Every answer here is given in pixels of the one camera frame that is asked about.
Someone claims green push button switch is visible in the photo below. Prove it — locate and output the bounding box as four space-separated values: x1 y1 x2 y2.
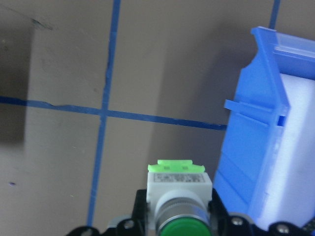
147 159 213 236

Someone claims blue plastic storage bin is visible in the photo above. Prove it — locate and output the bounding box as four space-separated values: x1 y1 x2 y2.
212 26 315 233

